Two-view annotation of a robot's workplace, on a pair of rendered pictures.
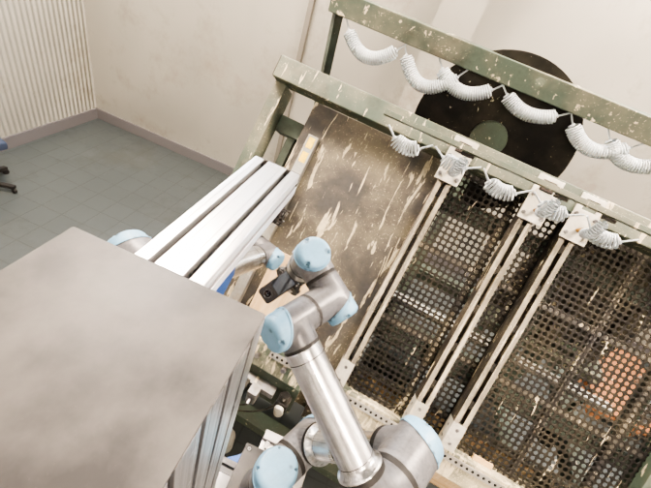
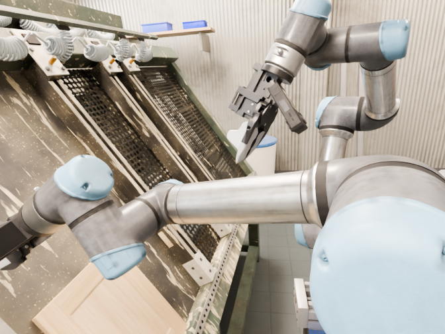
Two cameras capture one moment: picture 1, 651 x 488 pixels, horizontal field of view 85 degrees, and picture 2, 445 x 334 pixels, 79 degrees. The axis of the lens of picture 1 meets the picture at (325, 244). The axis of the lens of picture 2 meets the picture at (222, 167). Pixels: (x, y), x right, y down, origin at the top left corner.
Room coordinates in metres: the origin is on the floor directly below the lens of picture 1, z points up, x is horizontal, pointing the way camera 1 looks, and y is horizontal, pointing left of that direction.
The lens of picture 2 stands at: (0.72, 0.65, 1.75)
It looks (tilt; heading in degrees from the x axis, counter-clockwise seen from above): 20 degrees down; 275
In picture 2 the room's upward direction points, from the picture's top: 4 degrees counter-clockwise
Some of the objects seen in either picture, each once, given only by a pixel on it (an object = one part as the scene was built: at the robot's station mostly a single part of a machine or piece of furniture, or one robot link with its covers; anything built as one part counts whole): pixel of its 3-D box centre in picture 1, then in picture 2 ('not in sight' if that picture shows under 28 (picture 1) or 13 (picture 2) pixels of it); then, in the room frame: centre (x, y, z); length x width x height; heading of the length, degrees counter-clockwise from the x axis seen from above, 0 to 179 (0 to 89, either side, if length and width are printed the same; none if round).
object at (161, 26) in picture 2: not in sight; (157, 28); (1.79, -3.23, 2.29); 0.35 x 0.24 x 0.12; 176
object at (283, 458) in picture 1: (274, 473); not in sight; (0.38, -0.10, 1.20); 0.13 x 0.12 x 0.14; 150
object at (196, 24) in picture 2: not in sight; (195, 26); (1.29, -3.19, 2.28); 0.29 x 0.20 x 0.09; 176
